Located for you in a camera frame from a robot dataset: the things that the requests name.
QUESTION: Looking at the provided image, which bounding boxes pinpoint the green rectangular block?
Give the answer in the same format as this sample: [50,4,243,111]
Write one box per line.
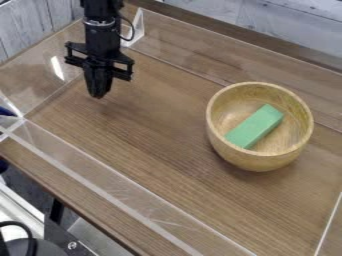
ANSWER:
[225,104,285,149]

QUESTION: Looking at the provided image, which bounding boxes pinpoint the black cable loop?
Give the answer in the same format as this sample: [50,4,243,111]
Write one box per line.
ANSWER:
[0,220,38,256]

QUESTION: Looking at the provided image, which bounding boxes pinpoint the metal base plate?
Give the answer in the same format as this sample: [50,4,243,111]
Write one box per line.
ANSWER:
[52,218,135,256]

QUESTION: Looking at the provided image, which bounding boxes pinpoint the black table leg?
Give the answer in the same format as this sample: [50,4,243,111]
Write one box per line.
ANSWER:
[50,199,64,224]

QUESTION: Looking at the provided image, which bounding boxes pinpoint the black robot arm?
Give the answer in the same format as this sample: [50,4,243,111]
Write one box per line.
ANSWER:
[64,0,135,99]

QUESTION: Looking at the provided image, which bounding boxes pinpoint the clear acrylic barrier wall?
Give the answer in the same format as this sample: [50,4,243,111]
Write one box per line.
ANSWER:
[0,96,257,256]

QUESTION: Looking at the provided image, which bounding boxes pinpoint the clear acrylic corner bracket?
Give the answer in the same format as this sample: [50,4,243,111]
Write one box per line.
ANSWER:
[122,9,145,48]

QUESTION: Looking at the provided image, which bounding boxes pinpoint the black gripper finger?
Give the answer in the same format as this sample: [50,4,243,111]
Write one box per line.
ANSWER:
[98,68,114,98]
[83,63,98,97]

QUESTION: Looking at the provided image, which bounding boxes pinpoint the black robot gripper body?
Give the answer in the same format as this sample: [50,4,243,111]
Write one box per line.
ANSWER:
[66,18,135,81]

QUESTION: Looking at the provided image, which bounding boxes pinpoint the light wooden bowl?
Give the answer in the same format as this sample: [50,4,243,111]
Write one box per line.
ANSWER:
[206,81,314,172]

